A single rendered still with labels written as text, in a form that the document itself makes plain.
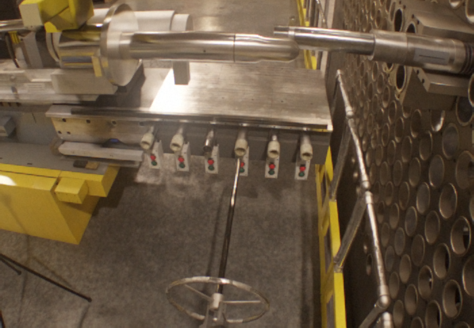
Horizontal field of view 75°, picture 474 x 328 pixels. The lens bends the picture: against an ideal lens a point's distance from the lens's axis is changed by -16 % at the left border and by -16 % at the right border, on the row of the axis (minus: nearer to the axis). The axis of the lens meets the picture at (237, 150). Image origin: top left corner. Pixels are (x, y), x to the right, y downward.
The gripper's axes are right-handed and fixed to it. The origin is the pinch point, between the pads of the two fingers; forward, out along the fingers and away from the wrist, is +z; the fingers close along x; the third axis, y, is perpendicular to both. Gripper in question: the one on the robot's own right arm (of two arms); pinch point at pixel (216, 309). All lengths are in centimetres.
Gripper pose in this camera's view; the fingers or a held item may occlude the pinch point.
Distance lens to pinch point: 135.3
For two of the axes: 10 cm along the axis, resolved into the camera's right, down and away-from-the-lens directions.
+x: 7.1, -4.8, -5.2
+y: 7.0, 5.8, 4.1
